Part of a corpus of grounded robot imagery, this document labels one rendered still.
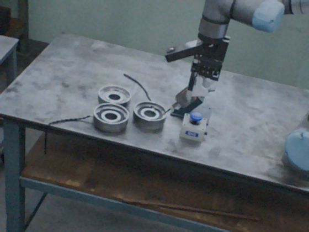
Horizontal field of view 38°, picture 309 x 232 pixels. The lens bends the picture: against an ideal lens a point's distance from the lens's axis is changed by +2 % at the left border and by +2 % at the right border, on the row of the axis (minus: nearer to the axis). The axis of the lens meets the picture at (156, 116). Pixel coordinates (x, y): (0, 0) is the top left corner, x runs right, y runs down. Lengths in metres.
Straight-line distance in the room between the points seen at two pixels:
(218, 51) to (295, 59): 1.85
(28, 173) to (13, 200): 0.13
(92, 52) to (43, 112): 0.44
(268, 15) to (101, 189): 0.77
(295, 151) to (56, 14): 2.30
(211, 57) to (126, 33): 1.87
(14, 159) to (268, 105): 0.89
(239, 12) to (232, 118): 0.48
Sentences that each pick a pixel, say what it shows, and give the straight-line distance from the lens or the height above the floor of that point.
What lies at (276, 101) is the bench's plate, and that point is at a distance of 1.68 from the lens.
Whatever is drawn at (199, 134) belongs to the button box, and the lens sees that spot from 1.34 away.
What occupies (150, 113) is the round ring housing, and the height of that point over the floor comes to 0.82.
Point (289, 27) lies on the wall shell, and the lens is 2.95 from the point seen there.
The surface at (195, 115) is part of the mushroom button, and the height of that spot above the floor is 0.87.
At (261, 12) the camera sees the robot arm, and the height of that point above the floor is 1.24.
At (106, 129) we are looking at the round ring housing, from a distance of 1.30.
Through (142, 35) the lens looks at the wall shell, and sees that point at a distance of 3.04.
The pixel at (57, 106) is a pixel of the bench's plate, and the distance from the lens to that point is 1.41.
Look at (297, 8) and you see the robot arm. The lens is 1.22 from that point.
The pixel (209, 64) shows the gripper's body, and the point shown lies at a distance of 1.22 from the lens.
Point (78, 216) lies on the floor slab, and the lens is 2.15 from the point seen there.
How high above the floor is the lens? 1.60
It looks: 34 degrees down
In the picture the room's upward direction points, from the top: 11 degrees clockwise
